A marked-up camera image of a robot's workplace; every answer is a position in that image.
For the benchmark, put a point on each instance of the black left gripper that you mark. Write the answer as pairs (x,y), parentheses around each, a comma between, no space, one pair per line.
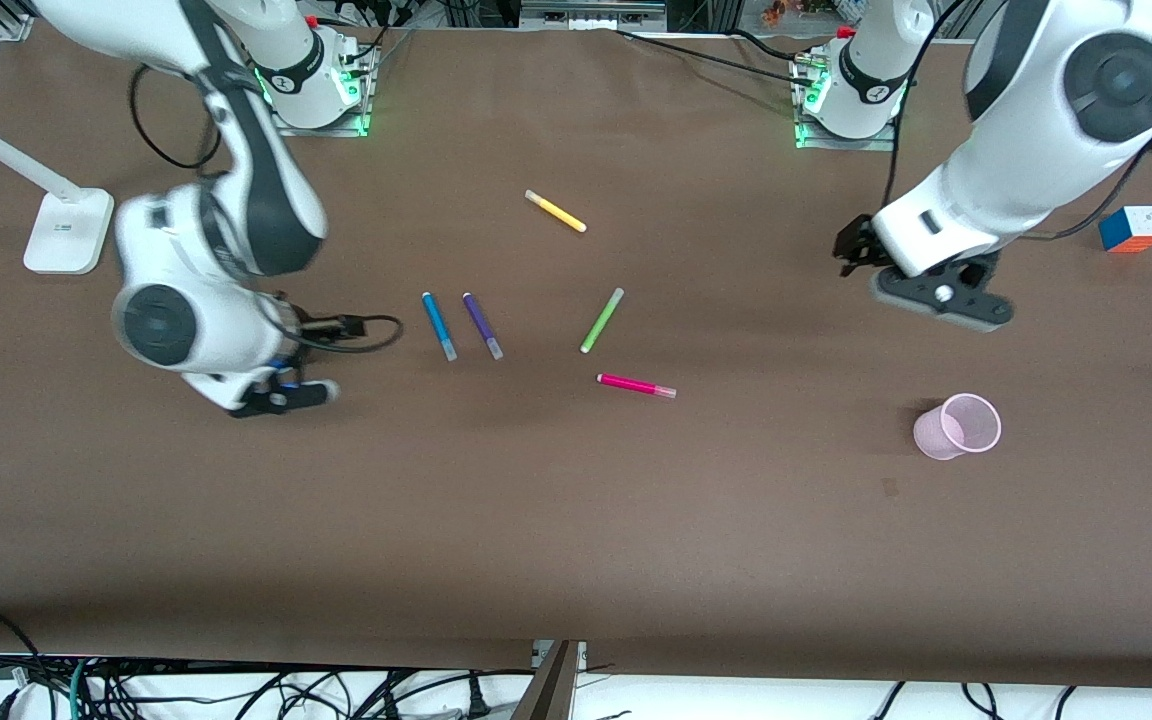
(853,245)

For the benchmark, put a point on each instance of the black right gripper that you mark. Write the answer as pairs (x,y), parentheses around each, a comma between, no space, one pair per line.
(298,358)

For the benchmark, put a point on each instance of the pink marker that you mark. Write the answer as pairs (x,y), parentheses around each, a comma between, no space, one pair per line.
(634,384)

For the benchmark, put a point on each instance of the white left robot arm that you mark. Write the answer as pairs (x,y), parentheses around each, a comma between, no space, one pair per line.
(1026,150)

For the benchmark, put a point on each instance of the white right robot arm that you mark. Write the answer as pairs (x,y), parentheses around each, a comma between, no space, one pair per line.
(266,190)

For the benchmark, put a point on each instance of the blue marker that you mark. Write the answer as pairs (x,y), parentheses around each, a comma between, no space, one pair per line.
(438,325)

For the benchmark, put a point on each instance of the purple marker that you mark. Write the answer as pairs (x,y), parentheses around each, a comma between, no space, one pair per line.
(482,325)

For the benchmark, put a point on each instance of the translucent pink plastic cup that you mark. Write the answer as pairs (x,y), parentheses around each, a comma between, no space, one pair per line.
(958,428)

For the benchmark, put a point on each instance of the green marker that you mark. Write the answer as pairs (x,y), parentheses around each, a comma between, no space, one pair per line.
(602,320)

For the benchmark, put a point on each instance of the white desk lamp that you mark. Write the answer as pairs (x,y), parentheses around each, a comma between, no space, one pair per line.
(66,235)

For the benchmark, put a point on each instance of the colourful puzzle cube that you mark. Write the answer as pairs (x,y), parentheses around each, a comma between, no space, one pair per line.
(1133,230)

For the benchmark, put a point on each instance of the yellow marker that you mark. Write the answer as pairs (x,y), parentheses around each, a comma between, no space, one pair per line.
(556,211)

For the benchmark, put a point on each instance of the dark table support beam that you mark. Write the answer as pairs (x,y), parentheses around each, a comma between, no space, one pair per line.
(548,685)

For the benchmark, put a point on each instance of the silver metal rail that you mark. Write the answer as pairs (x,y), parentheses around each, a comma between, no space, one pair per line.
(591,12)

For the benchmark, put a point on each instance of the aluminium frame profile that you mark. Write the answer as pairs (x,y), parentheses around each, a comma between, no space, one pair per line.
(14,22)

